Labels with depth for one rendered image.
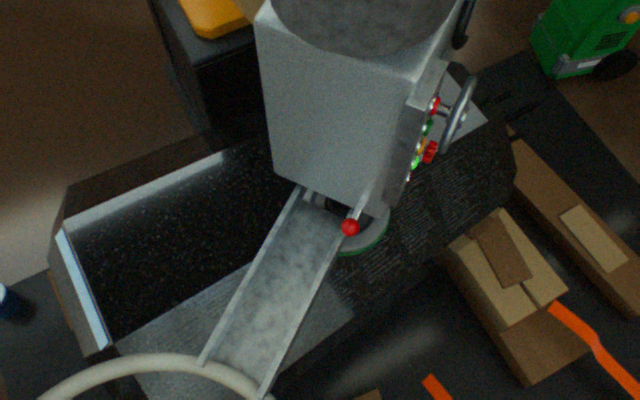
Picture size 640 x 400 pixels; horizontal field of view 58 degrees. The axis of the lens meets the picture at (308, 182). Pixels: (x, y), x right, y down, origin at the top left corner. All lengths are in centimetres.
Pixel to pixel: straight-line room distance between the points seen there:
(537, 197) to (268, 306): 147
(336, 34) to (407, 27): 7
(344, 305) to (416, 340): 68
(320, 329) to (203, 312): 30
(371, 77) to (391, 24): 11
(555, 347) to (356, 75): 157
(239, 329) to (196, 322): 34
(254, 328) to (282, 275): 11
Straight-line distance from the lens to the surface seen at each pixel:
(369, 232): 129
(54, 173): 253
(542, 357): 211
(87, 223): 146
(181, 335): 136
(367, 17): 59
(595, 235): 231
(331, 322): 147
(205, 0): 179
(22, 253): 244
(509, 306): 201
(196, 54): 172
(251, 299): 104
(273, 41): 73
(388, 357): 209
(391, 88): 69
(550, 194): 233
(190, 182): 143
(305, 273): 105
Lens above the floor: 206
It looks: 64 degrees down
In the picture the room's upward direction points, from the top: 1 degrees counter-clockwise
